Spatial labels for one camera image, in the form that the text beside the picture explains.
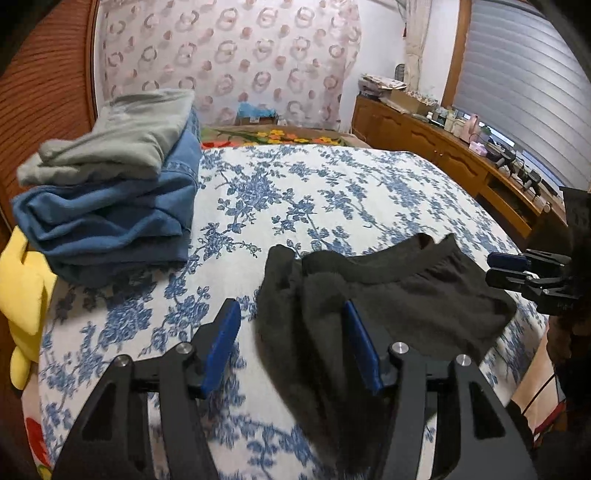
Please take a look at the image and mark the box with blue cloth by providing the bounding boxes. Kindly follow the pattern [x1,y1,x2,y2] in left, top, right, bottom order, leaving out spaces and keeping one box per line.
[235,102,280,126]

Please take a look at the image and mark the beige lace curtain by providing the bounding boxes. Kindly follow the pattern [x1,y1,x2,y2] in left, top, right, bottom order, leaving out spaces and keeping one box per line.
[402,0,432,93]

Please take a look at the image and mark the black pants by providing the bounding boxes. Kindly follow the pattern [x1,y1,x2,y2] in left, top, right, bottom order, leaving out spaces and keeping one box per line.
[254,233,518,480]

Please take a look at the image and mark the folded grey pants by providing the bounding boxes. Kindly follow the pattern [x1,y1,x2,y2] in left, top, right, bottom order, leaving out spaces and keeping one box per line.
[16,88,197,188]

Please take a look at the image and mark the wooden sideboard cabinet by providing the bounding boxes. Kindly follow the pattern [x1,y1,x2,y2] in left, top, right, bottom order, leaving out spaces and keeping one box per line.
[351,95,568,252]

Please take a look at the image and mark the open cardboard box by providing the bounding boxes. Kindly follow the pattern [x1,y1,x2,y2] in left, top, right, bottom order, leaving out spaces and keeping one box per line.
[390,88,435,116]

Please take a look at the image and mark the colourful flower blanket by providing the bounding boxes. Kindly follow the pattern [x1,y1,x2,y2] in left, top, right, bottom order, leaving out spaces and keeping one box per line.
[201,126,370,149]

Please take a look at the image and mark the yellow plush toy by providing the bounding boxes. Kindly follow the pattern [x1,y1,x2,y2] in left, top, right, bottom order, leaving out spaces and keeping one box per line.
[0,226,58,391]

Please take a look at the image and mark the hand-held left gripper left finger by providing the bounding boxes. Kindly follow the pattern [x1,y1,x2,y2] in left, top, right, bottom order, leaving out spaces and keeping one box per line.
[53,298,242,480]

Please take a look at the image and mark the person's right forearm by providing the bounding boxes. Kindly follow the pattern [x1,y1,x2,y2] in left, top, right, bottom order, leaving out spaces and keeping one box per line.
[508,314,591,462]

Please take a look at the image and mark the blue floral white bedspread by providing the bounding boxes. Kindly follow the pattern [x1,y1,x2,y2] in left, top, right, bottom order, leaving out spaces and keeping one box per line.
[37,143,555,480]

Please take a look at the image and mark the stack of papers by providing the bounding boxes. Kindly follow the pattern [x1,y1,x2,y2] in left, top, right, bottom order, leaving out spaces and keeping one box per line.
[358,73,409,99]

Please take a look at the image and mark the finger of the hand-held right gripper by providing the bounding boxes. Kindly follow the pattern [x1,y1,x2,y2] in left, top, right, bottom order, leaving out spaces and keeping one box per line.
[485,271,574,302]
[487,248,574,274]

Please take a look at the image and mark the group of small bottles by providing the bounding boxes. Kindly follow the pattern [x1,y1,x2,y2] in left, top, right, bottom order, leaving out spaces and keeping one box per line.
[431,107,465,132]

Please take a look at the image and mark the ring patterned sheer curtain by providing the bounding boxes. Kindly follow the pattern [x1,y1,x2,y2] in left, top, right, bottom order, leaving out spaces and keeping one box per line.
[95,0,363,132]

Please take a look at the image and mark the folded blue jeans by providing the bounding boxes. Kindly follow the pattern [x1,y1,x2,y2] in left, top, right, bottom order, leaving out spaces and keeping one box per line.
[11,108,204,287]

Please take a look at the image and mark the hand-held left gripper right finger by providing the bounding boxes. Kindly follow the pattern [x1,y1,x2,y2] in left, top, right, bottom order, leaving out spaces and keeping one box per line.
[344,299,539,480]

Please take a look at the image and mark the wooden slatted wardrobe door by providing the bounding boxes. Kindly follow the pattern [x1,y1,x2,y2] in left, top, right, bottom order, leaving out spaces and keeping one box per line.
[0,0,100,222]

